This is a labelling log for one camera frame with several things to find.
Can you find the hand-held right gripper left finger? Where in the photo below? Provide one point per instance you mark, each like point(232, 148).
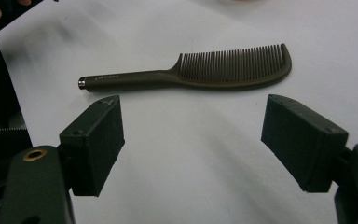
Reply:
point(90, 146)

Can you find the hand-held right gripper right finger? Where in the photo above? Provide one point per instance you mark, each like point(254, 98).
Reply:
point(301, 146)

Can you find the dark brown comb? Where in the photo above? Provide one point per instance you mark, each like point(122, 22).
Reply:
point(199, 76)

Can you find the black zipper bag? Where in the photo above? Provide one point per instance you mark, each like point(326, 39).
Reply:
point(3, 146)

